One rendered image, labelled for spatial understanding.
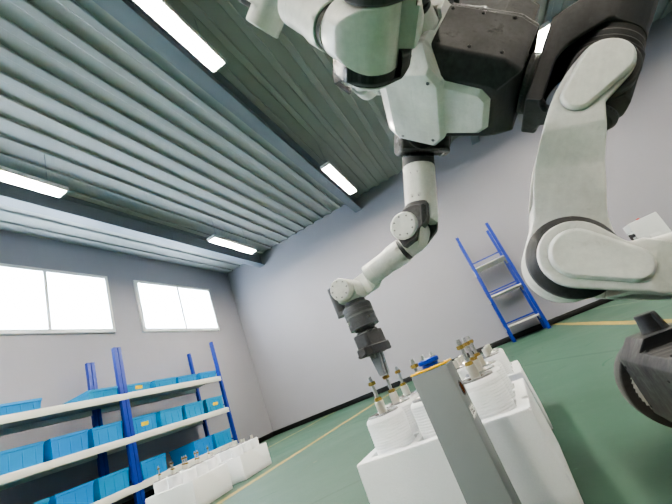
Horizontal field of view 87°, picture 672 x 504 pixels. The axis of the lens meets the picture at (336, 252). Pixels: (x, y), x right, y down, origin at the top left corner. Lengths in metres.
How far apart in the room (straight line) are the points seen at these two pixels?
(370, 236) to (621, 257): 7.23
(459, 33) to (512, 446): 0.81
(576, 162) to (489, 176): 6.97
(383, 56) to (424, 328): 6.89
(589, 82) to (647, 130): 7.52
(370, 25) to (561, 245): 0.45
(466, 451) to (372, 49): 0.64
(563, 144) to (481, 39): 0.26
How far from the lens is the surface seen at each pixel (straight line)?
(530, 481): 0.85
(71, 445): 5.23
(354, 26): 0.56
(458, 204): 7.59
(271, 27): 0.77
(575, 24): 0.92
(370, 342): 1.02
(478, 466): 0.72
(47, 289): 6.56
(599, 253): 0.70
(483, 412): 0.86
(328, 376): 8.00
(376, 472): 0.91
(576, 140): 0.79
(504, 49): 0.84
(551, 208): 0.76
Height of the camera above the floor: 0.34
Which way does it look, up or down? 20 degrees up
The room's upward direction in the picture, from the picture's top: 23 degrees counter-clockwise
